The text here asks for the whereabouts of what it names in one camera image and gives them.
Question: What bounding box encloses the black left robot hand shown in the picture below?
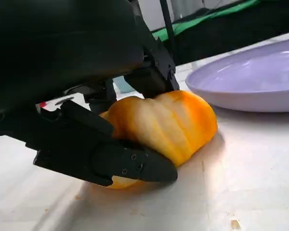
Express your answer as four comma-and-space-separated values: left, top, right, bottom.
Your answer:
0, 0, 180, 187

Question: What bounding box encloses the orange toy bread roll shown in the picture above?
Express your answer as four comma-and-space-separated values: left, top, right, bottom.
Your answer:
99, 90, 218, 190

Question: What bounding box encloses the green cloth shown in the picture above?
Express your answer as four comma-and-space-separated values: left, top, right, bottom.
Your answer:
151, 0, 261, 41

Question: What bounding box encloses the black cloth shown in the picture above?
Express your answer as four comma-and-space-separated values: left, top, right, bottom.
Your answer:
172, 6, 289, 66

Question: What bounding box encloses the lilac plate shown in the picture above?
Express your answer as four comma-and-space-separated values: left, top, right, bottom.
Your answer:
184, 37, 289, 113

